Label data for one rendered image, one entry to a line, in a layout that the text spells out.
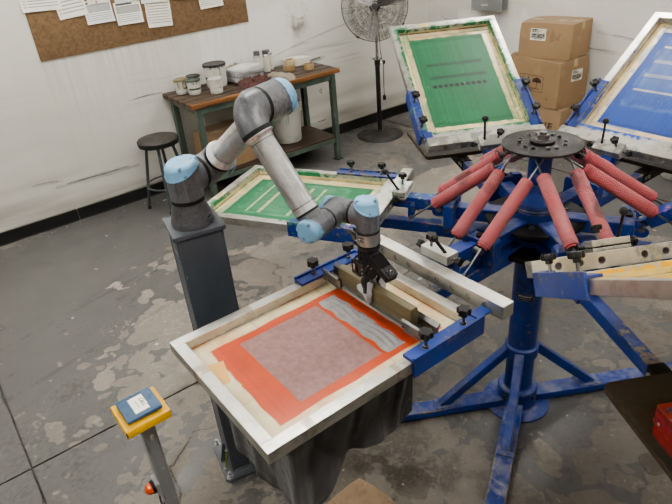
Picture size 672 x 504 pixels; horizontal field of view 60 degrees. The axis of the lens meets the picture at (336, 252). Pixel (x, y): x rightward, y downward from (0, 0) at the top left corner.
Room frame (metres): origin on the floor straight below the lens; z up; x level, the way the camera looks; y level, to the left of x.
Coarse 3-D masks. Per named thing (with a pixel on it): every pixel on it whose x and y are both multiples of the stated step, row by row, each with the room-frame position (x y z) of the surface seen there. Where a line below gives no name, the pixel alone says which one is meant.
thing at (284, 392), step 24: (336, 336) 1.46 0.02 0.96; (360, 336) 1.45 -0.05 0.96; (408, 336) 1.42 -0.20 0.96; (288, 360) 1.36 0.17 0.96; (312, 360) 1.35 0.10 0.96; (336, 360) 1.34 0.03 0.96; (360, 360) 1.33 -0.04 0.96; (384, 360) 1.32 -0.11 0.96; (264, 384) 1.27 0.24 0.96; (288, 384) 1.26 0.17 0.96; (312, 384) 1.25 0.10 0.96; (336, 384) 1.24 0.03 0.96; (264, 408) 1.17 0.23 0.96; (288, 408) 1.16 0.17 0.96
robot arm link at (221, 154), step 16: (272, 80) 1.79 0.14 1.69; (272, 96) 1.71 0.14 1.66; (288, 96) 1.76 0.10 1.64; (272, 112) 1.69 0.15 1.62; (288, 112) 1.77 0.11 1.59; (208, 144) 1.95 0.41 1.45; (224, 144) 1.87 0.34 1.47; (240, 144) 1.84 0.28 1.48; (208, 160) 1.90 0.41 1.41; (224, 160) 1.90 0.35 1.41; (224, 176) 1.96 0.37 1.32
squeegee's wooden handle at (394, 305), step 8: (344, 264) 1.72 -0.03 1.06; (344, 272) 1.67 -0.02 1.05; (352, 272) 1.66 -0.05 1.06; (344, 280) 1.68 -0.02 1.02; (352, 280) 1.64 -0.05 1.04; (360, 280) 1.61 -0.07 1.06; (352, 288) 1.64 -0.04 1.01; (376, 288) 1.55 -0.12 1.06; (384, 288) 1.54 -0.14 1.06; (376, 296) 1.54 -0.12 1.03; (384, 296) 1.51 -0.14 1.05; (392, 296) 1.50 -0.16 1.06; (376, 304) 1.54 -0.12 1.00; (384, 304) 1.51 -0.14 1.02; (392, 304) 1.48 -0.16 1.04; (400, 304) 1.45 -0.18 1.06; (408, 304) 1.45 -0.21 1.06; (392, 312) 1.48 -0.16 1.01; (400, 312) 1.45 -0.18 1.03; (408, 312) 1.42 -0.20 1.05; (416, 312) 1.43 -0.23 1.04; (400, 320) 1.45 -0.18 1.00; (408, 320) 1.42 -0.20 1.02; (416, 320) 1.43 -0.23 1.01
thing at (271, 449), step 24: (288, 288) 1.70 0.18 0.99; (312, 288) 1.73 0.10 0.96; (408, 288) 1.65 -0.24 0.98; (240, 312) 1.58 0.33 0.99; (264, 312) 1.61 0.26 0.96; (456, 312) 1.48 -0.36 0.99; (192, 336) 1.48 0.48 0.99; (216, 336) 1.51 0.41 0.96; (192, 360) 1.36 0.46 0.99; (408, 360) 1.27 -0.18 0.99; (216, 384) 1.25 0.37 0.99; (360, 384) 1.19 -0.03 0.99; (384, 384) 1.20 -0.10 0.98; (240, 408) 1.14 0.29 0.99; (336, 408) 1.11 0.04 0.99; (264, 432) 1.05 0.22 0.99; (288, 432) 1.05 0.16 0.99; (312, 432) 1.06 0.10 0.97; (264, 456) 1.00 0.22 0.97
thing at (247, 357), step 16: (352, 304) 1.62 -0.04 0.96; (272, 320) 1.57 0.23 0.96; (288, 320) 1.56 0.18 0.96; (304, 320) 1.56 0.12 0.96; (320, 320) 1.55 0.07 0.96; (336, 320) 1.54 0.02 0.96; (256, 336) 1.49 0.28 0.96; (272, 336) 1.49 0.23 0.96; (288, 336) 1.48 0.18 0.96; (304, 336) 1.47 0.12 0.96; (320, 336) 1.46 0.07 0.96; (224, 352) 1.43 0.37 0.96; (240, 352) 1.42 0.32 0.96; (256, 352) 1.41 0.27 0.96; (272, 352) 1.41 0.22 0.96; (288, 352) 1.40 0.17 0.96; (240, 368) 1.35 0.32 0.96; (256, 368) 1.34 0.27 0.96; (272, 368) 1.33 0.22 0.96
